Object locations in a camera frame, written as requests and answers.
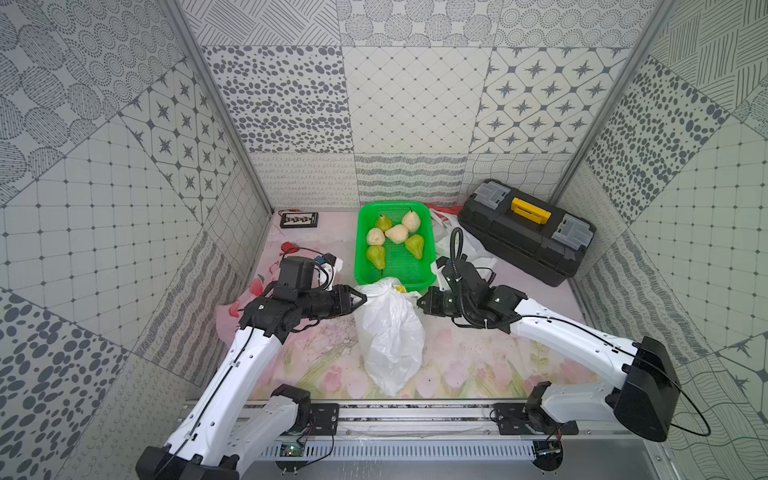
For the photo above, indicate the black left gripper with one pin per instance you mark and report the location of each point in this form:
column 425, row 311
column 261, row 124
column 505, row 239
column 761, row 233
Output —
column 336, row 301

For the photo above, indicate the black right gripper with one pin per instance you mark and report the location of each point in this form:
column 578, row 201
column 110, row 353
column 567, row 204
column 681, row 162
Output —
column 432, row 296

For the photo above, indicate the green pear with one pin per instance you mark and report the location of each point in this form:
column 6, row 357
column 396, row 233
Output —
column 415, row 244

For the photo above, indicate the red plastic bag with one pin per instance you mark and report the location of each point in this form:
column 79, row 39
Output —
column 453, row 210

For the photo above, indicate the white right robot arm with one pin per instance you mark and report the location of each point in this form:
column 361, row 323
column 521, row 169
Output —
column 638, row 386

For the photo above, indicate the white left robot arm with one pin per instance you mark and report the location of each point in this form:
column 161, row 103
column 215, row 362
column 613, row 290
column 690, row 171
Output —
column 209, row 443

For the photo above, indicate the pale beige pear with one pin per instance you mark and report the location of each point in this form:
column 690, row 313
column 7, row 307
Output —
column 375, row 237

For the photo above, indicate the black smartphone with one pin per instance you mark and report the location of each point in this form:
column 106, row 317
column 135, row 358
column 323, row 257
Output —
column 299, row 220

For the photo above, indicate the black toolbox yellow latch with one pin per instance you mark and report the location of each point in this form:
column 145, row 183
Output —
column 543, row 240

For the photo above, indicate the yellow-green small pear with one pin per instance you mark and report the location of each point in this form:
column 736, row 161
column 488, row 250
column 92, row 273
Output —
column 376, row 255

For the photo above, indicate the white plastic bag lemon print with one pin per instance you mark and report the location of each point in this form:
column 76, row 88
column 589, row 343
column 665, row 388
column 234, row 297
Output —
column 390, row 334

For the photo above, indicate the green plastic basket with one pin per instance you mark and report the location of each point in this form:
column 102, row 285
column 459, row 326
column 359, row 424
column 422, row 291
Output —
column 414, row 274

